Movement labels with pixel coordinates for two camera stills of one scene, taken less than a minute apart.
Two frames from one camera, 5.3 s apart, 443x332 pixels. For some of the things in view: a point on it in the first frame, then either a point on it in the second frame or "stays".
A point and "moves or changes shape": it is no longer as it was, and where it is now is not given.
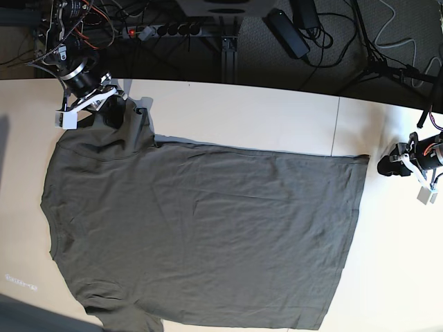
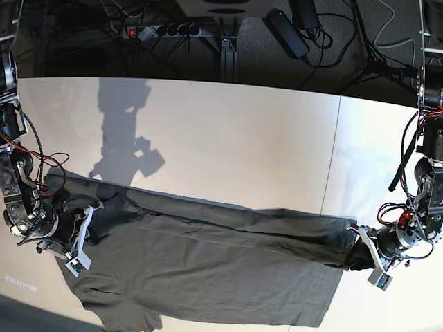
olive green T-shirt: [201, 238] moves or changes shape
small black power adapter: [304, 14] stays
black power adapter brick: [286, 32] stays
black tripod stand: [434, 103] stays
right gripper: [113, 110] → [72, 227]
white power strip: [151, 32] stays
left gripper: [410, 153] → [384, 243]
